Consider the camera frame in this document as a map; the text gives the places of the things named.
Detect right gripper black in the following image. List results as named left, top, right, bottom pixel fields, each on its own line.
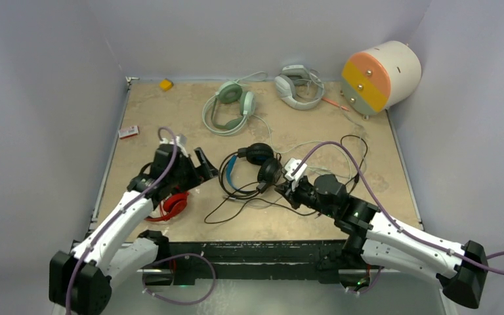
left=275, top=175, right=337, bottom=219

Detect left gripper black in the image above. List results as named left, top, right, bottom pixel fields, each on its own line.
left=167, top=148, right=219, bottom=192

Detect black blue headphones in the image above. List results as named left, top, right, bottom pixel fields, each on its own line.
left=219, top=142, right=283, bottom=200

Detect red headphones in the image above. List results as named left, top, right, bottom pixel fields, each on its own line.
left=144, top=192, right=190, bottom=222

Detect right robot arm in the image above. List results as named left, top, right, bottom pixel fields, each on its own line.
left=275, top=175, right=488, bottom=309

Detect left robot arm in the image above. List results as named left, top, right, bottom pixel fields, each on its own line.
left=49, top=143, right=219, bottom=314

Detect mint green headphones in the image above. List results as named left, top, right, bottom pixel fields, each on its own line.
left=201, top=81, right=257, bottom=137

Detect white grey headphones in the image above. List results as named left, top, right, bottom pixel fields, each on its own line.
left=274, top=64, right=326, bottom=111

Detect red white small card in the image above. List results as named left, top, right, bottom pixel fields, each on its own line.
left=117, top=125, right=140, bottom=139

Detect yellow small block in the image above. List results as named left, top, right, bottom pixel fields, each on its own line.
left=158, top=79, right=174, bottom=91

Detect orange pen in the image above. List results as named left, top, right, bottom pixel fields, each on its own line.
left=322, top=97, right=350, bottom=112

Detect round pastel drawer cabinet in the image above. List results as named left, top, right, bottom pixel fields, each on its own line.
left=341, top=41, right=422, bottom=116

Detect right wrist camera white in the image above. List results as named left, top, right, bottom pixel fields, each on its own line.
left=283, top=158, right=308, bottom=191

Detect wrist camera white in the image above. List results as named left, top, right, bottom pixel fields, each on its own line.
left=283, top=158, right=308, bottom=191
left=173, top=134, right=190, bottom=158

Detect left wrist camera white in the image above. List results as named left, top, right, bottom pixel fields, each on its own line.
left=173, top=134, right=190, bottom=158

